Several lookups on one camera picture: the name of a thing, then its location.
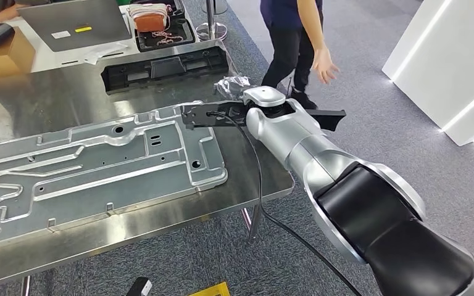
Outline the black plastic plate frame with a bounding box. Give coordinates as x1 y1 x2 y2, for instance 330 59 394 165
302 108 347 133

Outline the black plastic part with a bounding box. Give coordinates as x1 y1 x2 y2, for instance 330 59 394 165
101 46 230 96

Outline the stainless steel workbench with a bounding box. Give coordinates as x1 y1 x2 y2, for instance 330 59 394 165
0 38 296 296

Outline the person's hand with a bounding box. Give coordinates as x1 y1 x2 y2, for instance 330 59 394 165
312 47 341 85

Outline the black plastic tray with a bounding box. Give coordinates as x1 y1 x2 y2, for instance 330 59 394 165
128 0 197 52

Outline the grey stamped metal panel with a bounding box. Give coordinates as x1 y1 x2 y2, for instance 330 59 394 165
0 101 229 250

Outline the brown leather pouch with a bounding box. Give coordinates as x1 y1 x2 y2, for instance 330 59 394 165
127 3 185 46

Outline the grey laptop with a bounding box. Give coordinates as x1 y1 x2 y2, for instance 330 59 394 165
17 0 133 52

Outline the white lit display counter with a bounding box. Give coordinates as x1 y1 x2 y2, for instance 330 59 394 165
382 0 474 147

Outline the brown cardboard box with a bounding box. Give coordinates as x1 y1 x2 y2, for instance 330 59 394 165
0 26 36 80

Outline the thick black cable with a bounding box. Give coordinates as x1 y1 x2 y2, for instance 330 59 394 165
206 111 362 296

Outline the black camera bracket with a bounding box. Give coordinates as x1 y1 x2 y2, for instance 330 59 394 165
181 100 254 131

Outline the chrome stanchion post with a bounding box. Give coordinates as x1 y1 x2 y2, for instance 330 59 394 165
196 0 228 42

